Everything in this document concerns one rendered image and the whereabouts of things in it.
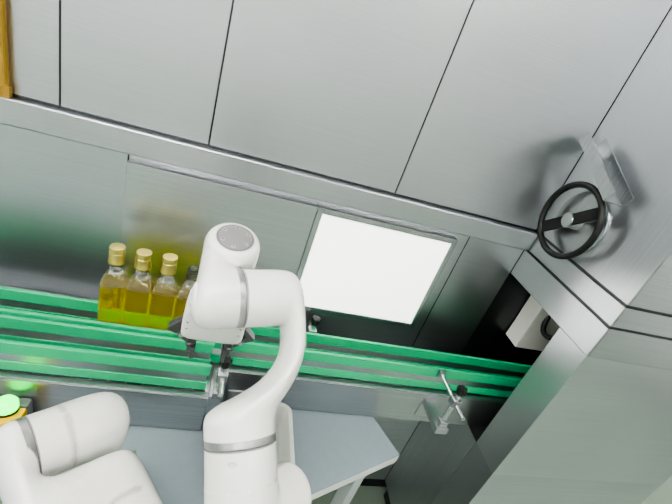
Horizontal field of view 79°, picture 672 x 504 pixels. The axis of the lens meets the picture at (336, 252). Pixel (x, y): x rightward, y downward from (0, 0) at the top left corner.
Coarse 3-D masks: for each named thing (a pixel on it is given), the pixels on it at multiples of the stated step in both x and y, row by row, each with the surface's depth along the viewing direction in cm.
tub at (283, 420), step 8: (280, 408) 110; (288, 408) 110; (280, 416) 111; (288, 416) 108; (280, 424) 111; (288, 424) 106; (280, 432) 110; (288, 432) 104; (280, 440) 108; (288, 440) 102; (280, 448) 106; (288, 448) 101; (280, 456) 104; (288, 456) 99
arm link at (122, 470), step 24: (0, 432) 56; (24, 432) 56; (0, 456) 54; (24, 456) 54; (120, 456) 59; (0, 480) 53; (24, 480) 52; (48, 480) 53; (72, 480) 54; (96, 480) 55; (120, 480) 56; (144, 480) 58
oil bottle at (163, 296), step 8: (160, 280) 99; (176, 280) 101; (160, 288) 98; (168, 288) 98; (176, 288) 100; (152, 296) 98; (160, 296) 98; (168, 296) 99; (152, 304) 99; (160, 304) 100; (168, 304) 100; (152, 312) 100; (160, 312) 101; (168, 312) 101; (152, 320) 102; (160, 320) 102; (168, 320) 102; (160, 328) 103
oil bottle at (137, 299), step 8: (136, 280) 96; (144, 280) 97; (152, 280) 99; (128, 288) 96; (136, 288) 96; (144, 288) 97; (152, 288) 99; (128, 296) 97; (136, 296) 97; (144, 296) 98; (128, 304) 98; (136, 304) 98; (144, 304) 99; (128, 312) 99; (136, 312) 100; (144, 312) 100; (128, 320) 100; (136, 320) 101; (144, 320) 101
